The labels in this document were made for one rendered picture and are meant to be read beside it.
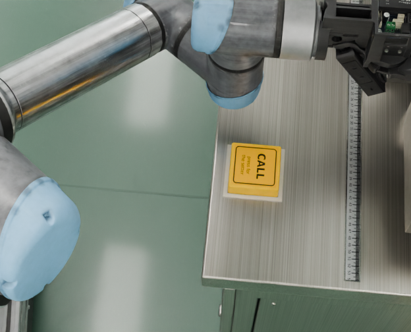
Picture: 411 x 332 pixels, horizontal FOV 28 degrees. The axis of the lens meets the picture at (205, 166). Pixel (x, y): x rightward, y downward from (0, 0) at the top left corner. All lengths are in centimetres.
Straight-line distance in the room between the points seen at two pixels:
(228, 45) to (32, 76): 24
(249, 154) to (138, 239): 98
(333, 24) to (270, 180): 25
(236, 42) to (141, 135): 124
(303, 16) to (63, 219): 38
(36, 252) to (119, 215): 129
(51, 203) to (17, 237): 5
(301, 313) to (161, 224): 93
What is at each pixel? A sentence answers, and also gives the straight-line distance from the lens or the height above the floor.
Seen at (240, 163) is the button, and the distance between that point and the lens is 115.
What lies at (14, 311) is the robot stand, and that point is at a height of 23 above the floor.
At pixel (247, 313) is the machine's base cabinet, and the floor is 75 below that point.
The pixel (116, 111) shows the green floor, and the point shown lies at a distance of 227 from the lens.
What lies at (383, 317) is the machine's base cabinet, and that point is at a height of 79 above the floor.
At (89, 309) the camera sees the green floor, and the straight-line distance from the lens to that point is 205.
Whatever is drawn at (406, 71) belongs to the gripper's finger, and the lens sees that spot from 104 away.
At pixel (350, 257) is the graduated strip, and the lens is 113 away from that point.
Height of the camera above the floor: 195
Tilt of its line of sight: 64 degrees down
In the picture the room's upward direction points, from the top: straight up
